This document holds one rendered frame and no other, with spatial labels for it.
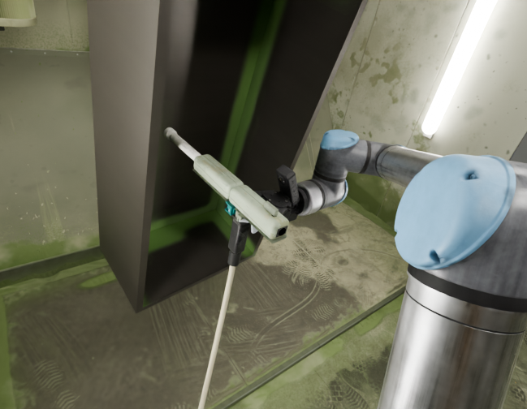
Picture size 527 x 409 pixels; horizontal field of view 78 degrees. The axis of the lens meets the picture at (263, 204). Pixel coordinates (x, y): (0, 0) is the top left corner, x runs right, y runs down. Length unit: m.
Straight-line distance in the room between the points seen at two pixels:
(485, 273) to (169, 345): 1.59
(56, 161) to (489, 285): 2.04
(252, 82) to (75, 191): 1.22
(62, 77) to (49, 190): 0.63
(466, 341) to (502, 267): 0.08
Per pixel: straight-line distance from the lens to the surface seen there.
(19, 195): 2.12
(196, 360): 1.75
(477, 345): 0.38
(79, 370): 1.79
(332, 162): 0.87
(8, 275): 2.16
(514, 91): 2.53
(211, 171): 0.77
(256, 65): 1.37
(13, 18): 1.90
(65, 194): 2.13
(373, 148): 0.91
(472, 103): 2.60
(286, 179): 0.76
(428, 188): 0.37
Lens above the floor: 1.54
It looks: 32 degrees down
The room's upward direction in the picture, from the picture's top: 11 degrees clockwise
